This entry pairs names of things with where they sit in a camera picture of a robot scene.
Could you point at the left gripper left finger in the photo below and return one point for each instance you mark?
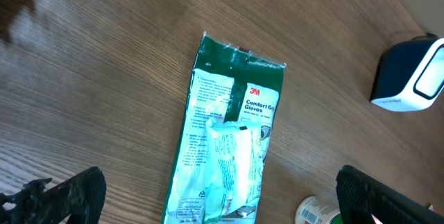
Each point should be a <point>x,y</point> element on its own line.
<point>79,199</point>

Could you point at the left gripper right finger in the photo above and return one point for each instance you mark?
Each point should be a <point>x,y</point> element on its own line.
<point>363,199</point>

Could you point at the green white tape roll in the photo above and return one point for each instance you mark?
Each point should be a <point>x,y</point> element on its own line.
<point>314,211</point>

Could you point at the light green wipes packet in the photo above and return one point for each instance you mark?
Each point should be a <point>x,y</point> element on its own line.
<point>233,170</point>

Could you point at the green 3M gloves package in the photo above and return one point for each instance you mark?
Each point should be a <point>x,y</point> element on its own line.
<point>231,104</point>

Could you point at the white barcode scanner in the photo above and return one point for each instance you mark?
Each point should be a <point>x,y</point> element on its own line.
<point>409,75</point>

